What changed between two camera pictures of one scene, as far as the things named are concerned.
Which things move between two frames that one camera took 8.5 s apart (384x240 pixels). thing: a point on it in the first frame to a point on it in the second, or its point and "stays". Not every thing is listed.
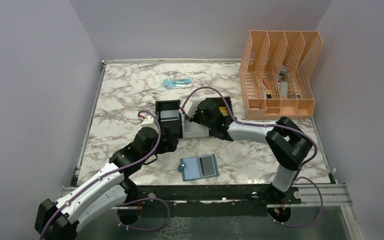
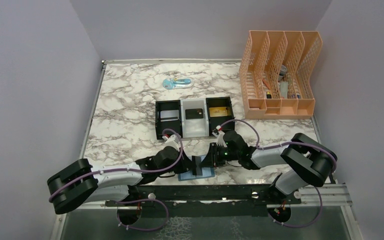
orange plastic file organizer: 275,72 stays
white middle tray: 192,129 stays
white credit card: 169,115 stays
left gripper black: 170,144 to 186,165
